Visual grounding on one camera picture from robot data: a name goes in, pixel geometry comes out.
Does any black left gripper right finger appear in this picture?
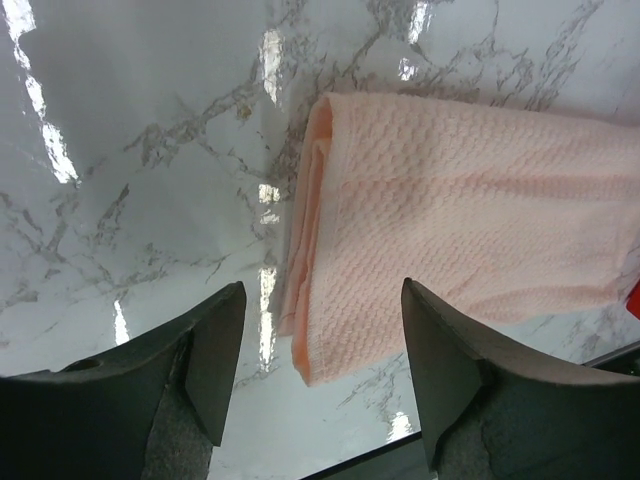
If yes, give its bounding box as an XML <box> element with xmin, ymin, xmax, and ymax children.
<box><xmin>401</xmin><ymin>279</ymin><xmax>639</xmax><ymax>479</ymax></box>

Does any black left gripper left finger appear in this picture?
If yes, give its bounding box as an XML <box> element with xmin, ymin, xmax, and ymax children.
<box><xmin>1</xmin><ymin>282</ymin><xmax>246</xmax><ymax>479</ymax></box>

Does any pink waffle towel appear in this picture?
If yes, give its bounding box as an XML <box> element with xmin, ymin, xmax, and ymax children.
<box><xmin>281</xmin><ymin>92</ymin><xmax>639</xmax><ymax>385</ymax></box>

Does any red plastic tray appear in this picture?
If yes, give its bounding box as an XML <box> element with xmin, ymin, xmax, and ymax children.
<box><xmin>626</xmin><ymin>282</ymin><xmax>640</xmax><ymax>319</ymax></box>

